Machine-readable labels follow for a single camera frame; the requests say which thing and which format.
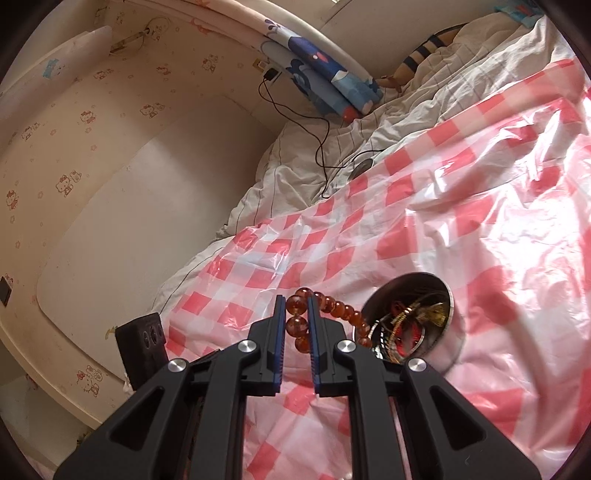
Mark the striped plush toy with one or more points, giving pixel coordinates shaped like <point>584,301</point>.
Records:
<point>415,57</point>

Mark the round metal tin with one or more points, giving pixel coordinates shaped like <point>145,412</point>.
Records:
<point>443,353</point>

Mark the blue packet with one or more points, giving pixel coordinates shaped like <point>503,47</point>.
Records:
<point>517,9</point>

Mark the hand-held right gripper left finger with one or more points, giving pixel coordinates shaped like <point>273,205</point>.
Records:
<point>277,346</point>

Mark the dark round device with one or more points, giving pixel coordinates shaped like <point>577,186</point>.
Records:
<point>362,166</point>

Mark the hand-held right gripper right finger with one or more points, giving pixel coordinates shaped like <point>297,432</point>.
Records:
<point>315,346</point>

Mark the black wall socket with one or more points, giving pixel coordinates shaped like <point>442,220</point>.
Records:
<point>4,290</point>

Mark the red checkered plastic sheet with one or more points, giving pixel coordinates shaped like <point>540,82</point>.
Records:
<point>461,230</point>

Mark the black phone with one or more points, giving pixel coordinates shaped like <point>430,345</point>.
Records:
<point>138,346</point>

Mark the black charger plug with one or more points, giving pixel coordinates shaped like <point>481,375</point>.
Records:
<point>270,74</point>

